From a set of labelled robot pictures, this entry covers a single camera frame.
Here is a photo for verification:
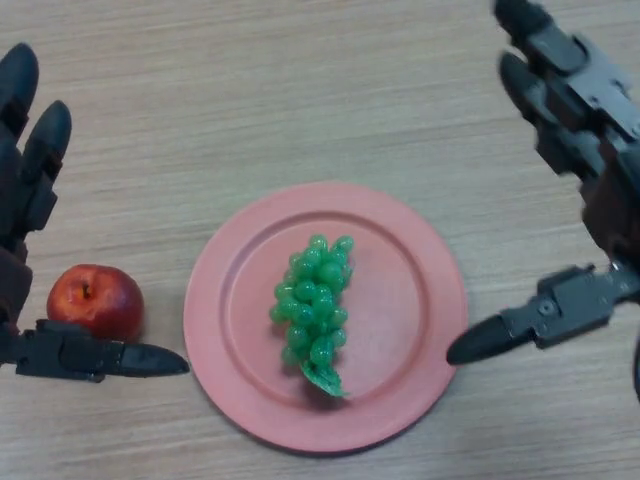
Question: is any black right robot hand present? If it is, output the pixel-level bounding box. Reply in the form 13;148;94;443
445;0;640;367

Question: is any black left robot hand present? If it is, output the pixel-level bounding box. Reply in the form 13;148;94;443
0;42;191;384

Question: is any green grapes bunch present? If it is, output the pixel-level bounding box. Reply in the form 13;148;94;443
268;233;357;399

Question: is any pink round plate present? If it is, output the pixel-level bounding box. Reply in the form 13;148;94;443
183;181;470;455

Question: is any red apple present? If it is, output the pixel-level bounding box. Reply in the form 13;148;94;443
47;264;146;344

